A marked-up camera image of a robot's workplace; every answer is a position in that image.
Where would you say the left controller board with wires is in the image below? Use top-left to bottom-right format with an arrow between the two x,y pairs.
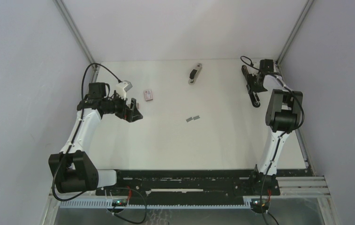
105,186 -> 148,225

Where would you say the white cable duct strip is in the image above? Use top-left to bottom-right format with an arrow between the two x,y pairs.
59,199 -> 251,209

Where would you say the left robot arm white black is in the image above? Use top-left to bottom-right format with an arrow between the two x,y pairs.
48,81 -> 143,195

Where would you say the right controller board with wires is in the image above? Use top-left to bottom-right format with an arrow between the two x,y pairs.
250,189 -> 279,225

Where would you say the silver black staple remover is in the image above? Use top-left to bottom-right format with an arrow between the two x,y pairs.
188,63 -> 203,85

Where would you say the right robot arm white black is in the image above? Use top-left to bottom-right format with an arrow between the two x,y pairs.
241,59 -> 304,176

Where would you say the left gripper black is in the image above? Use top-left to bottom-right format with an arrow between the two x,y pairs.
104,91 -> 142,123

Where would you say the red white staple box sleeve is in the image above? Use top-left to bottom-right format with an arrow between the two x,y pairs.
144,89 -> 153,102

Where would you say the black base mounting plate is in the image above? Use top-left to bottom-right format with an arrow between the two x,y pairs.
95,169 -> 281,205

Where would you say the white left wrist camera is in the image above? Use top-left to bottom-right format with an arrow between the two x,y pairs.
115,80 -> 133,100

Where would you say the left black camera cable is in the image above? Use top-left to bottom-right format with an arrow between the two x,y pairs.
51,63 -> 122,203

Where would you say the controller board with wires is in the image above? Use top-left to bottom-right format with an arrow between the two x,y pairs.
105,186 -> 148,225
250,189 -> 279,225

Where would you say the black stapler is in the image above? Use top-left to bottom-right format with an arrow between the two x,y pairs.
241,65 -> 260,108

